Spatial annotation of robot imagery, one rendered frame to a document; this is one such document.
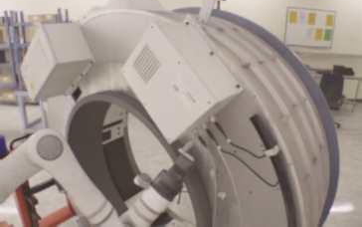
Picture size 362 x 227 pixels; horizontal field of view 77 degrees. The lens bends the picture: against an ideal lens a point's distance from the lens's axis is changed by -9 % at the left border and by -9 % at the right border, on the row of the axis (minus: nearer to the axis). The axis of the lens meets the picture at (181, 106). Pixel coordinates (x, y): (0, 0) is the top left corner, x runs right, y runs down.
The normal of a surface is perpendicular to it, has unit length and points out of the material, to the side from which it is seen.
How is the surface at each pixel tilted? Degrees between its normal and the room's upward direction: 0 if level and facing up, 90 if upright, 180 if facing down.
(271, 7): 90
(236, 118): 90
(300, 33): 90
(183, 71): 90
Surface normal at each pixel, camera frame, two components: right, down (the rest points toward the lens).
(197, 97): -0.61, 0.23
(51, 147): 0.64, -0.20
